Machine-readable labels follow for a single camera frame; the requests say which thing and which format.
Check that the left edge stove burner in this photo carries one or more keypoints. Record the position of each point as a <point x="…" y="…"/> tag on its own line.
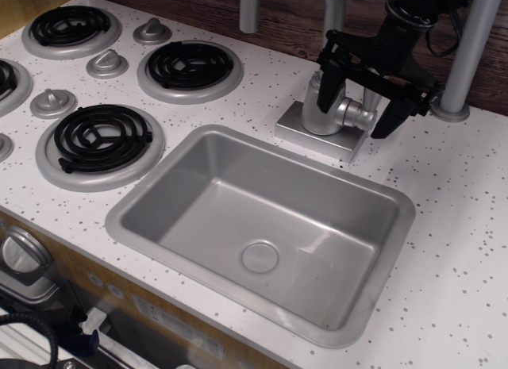
<point x="16" y="86"/>

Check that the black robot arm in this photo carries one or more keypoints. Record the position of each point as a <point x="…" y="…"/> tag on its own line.
<point x="428" y="11"/>

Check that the grey toy sink basin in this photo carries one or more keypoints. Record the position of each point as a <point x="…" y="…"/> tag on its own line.
<point x="304" y="245"/>

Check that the silver toy faucet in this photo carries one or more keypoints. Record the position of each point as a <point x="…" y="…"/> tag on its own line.
<point x="304" y="123"/>

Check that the grey support pole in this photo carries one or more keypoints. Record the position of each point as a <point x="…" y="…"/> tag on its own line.
<point x="451" y="106"/>

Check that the silver stove knob middle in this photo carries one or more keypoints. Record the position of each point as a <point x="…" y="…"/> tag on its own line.
<point x="107" y="65"/>

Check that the silver stove knob back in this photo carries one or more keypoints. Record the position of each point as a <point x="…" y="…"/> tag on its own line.
<point x="152" y="32"/>

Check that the silver stove knob edge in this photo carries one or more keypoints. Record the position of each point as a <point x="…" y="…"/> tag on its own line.
<point x="6" y="146"/>

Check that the silver oven door handle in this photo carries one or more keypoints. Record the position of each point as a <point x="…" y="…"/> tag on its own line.
<point x="41" y="293"/>

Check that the front right stove burner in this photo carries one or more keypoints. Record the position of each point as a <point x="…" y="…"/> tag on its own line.
<point x="98" y="148"/>

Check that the silver faucet lever handle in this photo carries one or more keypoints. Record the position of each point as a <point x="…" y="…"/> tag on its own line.
<point x="359" y="115"/>

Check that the silver stove knob front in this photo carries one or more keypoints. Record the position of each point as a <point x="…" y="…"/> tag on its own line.
<point x="53" y="104"/>

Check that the silver stove knob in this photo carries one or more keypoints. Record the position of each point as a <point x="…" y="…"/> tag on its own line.
<point x="152" y="32"/>
<point x="107" y="65"/>
<point x="53" y="104"/>

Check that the silver oven dial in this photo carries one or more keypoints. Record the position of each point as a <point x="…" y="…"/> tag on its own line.
<point x="23" y="256"/>

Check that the back right stove burner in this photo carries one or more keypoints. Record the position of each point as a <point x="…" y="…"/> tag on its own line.
<point x="189" y="72"/>

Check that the back left stove burner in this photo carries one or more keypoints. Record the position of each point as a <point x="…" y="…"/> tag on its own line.
<point x="70" y="32"/>

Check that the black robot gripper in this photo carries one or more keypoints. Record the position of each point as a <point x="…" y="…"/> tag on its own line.
<point x="383" y="63"/>

